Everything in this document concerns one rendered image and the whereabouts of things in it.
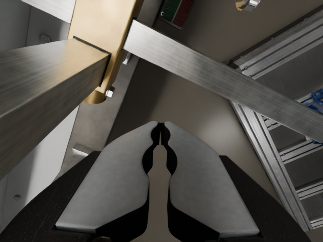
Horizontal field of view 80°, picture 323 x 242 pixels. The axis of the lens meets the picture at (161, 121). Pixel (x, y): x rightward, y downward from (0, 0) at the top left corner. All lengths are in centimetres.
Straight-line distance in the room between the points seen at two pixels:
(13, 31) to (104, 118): 23
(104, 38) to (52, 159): 50
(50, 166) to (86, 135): 24
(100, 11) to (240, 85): 16
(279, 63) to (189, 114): 52
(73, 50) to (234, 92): 17
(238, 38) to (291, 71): 30
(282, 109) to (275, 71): 74
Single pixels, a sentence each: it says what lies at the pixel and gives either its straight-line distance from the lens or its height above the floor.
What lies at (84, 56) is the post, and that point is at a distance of 17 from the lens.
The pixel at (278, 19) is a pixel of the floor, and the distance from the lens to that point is 120.
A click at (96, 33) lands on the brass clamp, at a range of 21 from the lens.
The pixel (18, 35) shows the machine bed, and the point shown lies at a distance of 51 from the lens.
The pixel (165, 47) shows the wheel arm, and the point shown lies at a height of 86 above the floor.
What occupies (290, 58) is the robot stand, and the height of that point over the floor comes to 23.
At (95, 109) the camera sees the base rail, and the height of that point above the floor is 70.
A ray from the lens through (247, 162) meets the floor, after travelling 148.
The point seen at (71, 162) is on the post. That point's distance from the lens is 44.
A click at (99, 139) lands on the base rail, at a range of 45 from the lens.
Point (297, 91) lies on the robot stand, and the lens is 108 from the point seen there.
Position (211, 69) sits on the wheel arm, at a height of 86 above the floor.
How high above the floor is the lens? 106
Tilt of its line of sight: 63 degrees down
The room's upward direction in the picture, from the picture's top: 178 degrees counter-clockwise
